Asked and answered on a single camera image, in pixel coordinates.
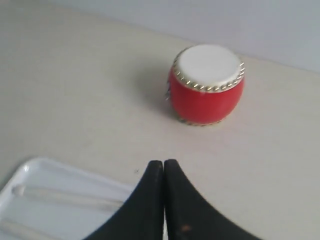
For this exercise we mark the white plastic tray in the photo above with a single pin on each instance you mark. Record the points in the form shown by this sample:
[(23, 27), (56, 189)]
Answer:
[(47, 173)]

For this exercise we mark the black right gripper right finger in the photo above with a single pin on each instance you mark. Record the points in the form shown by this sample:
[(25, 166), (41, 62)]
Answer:
[(188, 214)]

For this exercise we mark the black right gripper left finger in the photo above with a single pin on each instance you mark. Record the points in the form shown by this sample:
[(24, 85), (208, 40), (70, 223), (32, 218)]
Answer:
[(141, 217)]

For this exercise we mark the wooden drumstick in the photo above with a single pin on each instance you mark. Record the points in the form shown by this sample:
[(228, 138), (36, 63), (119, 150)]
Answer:
[(60, 195), (44, 230)]

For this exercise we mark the small red drum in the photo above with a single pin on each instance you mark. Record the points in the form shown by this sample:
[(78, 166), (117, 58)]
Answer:
[(205, 83)]

